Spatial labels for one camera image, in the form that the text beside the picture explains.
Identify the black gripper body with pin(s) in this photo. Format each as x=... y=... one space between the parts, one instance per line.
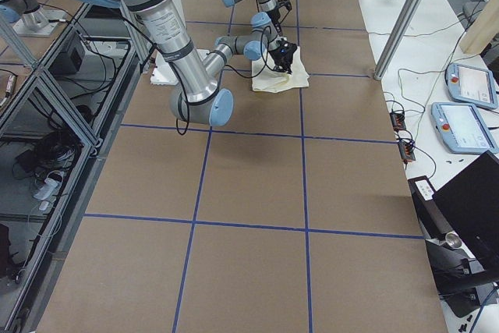
x=281 y=59
x=277 y=17

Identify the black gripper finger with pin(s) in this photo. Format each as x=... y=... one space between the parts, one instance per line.
x=286 y=68
x=278 y=28

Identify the cream long-sleeve cat shirt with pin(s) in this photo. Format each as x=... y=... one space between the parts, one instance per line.
x=273 y=82

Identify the near teach pendant tablet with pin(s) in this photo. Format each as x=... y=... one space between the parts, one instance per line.
x=462 y=128

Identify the teach pendant tablet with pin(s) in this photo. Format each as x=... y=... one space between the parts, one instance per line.
x=462 y=128
x=471 y=85

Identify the far teach pendant tablet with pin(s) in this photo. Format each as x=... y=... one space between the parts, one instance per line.
x=471 y=85

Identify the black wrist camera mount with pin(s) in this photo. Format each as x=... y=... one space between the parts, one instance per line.
x=284 y=4

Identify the white central pillar mount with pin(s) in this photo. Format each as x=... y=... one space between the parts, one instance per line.
x=163 y=74

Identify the aluminium frame post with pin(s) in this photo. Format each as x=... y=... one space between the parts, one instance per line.
x=401 y=25

